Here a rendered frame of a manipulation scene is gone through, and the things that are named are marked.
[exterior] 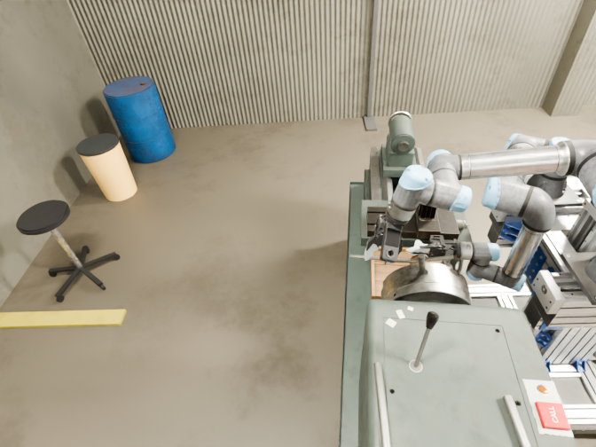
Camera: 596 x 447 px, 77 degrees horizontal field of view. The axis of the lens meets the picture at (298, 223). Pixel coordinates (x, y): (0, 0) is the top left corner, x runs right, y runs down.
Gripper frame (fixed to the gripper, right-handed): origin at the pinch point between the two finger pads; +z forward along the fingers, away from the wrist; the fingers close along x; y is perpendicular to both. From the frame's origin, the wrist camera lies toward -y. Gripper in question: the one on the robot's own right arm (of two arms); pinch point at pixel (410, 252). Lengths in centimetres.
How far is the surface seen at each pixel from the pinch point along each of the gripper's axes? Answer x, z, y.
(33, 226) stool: -41, 236, 46
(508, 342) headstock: 18, -21, -50
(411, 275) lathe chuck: 14.8, 3.5, -24.5
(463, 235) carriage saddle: -15.0, -29.5, 26.3
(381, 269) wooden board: -19.0, 9.8, 5.7
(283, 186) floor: -108, 93, 179
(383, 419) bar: 20, 15, -75
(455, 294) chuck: 14.7, -10.1, -31.4
